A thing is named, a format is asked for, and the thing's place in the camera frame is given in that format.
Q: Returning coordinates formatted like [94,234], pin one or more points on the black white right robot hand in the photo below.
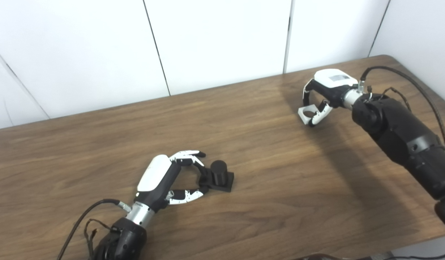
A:
[332,85]

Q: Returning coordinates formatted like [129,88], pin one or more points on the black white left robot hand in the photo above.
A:
[155,177]

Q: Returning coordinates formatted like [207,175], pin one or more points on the white square piece with hole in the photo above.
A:
[302,115]

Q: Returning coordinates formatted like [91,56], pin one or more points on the black peg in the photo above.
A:
[219,175]

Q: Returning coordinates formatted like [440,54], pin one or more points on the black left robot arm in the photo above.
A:
[124,238]

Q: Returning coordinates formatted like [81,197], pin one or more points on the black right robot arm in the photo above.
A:
[406,141]

